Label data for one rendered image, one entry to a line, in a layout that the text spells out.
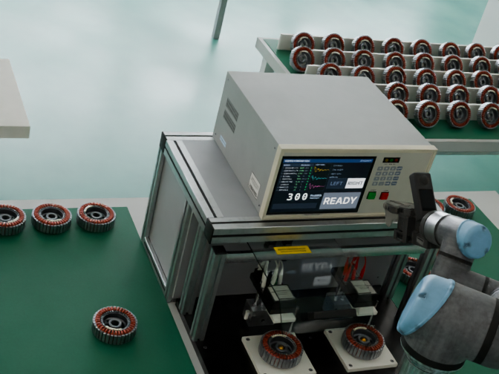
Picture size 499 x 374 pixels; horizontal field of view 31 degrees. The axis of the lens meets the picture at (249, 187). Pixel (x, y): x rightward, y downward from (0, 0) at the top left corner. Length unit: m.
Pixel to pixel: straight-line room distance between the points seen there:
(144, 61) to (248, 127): 3.23
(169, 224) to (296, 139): 0.49
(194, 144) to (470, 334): 1.12
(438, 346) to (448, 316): 0.06
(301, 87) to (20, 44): 3.21
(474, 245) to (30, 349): 1.06
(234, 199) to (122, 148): 2.33
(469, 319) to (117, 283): 1.19
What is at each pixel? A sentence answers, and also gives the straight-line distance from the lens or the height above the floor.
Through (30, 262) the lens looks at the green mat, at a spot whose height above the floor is 0.75.
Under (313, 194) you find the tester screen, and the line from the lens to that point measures 2.18.
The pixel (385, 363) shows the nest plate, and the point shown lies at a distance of 2.41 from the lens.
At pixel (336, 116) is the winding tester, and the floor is 1.32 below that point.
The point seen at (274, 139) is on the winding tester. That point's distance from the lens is 2.10.
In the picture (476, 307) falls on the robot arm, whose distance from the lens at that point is 1.54.
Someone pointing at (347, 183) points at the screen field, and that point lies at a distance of 2.21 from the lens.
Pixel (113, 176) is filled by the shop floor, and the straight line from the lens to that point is 4.27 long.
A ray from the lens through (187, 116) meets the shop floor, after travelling 4.91.
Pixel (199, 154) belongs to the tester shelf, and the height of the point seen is 1.11.
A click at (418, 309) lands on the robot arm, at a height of 1.42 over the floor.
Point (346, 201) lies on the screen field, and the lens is 2.24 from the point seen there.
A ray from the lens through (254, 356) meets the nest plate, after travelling 2.29.
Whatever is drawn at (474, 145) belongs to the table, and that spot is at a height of 0.73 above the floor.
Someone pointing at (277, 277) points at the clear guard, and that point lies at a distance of 2.08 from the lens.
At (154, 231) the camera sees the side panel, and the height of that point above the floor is 0.82.
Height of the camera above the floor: 2.30
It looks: 31 degrees down
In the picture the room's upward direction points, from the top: 15 degrees clockwise
